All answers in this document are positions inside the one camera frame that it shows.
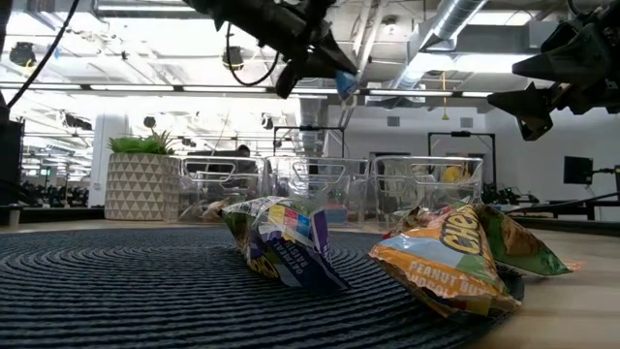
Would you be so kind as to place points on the black panel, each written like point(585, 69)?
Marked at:
point(10, 160)

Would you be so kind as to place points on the ceiling light rail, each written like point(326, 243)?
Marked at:
point(412, 93)

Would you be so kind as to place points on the green granola bar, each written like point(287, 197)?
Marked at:
point(523, 242)

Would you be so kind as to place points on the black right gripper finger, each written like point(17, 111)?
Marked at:
point(571, 63)
point(533, 106)

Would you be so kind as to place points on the black ceiling spotlight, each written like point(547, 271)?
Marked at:
point(22, 53)

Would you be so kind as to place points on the yellow object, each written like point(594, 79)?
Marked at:
point(453, 174)

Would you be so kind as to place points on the potted plant triangle-pattern pot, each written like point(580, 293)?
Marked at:
point(135, 189)

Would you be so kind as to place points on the silver slanted ventilation duct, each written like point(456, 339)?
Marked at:
point(455, 17)

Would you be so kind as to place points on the white blue snack bag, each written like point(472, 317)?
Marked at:
point(290, 252)

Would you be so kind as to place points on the orange peanut butter granola bar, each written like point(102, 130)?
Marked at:
point(445, 271)

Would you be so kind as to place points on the blue and red granola bar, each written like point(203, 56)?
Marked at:
point(335, 213)

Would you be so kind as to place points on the black frame stand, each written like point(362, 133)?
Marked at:
point(310, 128)
point(460, 134)

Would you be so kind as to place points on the person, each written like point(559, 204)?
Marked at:
point(243, 150)

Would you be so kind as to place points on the black workbench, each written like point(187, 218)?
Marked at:
point(571, 207)

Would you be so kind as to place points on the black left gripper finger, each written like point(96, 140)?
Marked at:
point(331, 55)
point(293, 77)

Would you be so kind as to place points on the clear plastic bin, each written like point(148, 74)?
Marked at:
point(397, 194)
point(194, 189)
point(349, 189)

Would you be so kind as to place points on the round dark woven placemat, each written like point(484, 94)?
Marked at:
point(121, 291)

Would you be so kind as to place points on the black monitor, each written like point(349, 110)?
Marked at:
point(578, 169)

